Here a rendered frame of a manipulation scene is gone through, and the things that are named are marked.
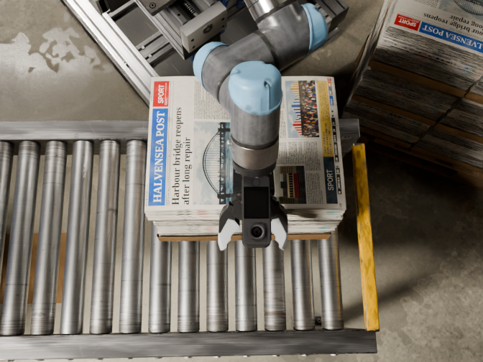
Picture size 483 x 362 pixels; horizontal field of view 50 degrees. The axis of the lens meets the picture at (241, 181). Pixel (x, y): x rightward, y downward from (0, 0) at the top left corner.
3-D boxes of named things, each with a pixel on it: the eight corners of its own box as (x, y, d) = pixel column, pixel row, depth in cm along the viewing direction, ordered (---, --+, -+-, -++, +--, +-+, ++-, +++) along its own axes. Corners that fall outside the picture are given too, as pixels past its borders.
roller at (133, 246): (149, 141, 129) (146, 135, 124) (142, 337, 117) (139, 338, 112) (129, 142, 129) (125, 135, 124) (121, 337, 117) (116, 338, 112)
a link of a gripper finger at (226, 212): (235, 231, 92) (257, 200, 87) (235, 238, 91) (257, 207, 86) (211, 223, 91) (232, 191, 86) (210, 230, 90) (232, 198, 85)
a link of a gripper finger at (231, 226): (223, 231, 98) (244, 200, 93) (222, 255, 94) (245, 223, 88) (208, 226, 97) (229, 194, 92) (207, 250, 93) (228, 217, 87)
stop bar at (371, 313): (364, 145, 124) (366, 142, 123) (379, 331, 113) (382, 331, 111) (351, 145, 124) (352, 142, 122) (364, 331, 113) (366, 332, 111)
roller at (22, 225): (44, 142, 128) (37, 136, 123) (27, 339, 116) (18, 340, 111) (24, 143, 128) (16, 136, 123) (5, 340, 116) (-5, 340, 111)
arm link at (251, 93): (264, 51, 77) (295, 77, 71) (261, 113, 84) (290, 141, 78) (216, 63, 74) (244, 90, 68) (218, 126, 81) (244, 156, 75)
